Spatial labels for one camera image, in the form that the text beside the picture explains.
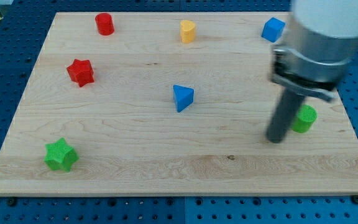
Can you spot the green star block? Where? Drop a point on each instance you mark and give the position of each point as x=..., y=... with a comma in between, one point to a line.
x=60, y=155

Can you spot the blue triangle block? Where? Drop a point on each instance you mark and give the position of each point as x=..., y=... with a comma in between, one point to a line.
x=183, y=97

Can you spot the yellow heart block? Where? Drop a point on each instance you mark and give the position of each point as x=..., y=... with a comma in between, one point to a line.
x=187, y=31

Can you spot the red star block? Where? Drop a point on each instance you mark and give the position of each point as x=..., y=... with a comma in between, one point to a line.
x=81, y=72

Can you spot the light wooden board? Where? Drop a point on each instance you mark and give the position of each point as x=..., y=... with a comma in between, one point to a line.
x=129, y=137

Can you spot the green cylinder block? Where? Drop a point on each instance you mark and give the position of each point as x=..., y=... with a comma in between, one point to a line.
x=304, y=119

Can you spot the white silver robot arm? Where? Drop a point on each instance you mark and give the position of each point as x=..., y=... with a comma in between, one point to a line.
x=319, y=41

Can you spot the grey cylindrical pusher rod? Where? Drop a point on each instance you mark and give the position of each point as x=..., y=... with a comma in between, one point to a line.
x=283, y=116

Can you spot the red cylinder block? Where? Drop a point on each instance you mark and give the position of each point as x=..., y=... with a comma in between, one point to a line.
x=104, y=24

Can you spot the blue cube block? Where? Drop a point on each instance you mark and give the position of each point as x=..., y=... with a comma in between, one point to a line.
x=273, y=29

